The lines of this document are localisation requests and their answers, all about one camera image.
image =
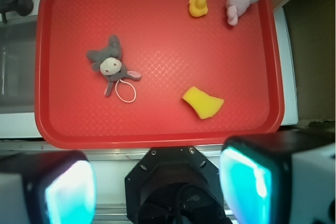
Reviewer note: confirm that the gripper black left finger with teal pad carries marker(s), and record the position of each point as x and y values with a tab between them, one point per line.
47	187

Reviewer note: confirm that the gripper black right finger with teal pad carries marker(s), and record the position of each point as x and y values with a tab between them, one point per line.
283	177

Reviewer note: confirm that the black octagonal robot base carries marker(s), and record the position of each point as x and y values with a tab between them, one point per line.
174	185

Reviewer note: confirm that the yellow sponge piece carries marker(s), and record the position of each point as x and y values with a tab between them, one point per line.
204	105

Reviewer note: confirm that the gray plush bunny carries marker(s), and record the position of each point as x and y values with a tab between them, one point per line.
108	62

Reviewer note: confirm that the brown cardboard box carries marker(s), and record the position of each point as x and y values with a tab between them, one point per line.
311	26

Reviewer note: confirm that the red plastic tray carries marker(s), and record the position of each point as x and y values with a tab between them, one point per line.
173	51

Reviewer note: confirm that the yellow rubber duck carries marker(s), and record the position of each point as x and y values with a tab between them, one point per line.
197	8

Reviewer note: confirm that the aluminium frame rail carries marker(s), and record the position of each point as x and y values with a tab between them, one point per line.
114	154

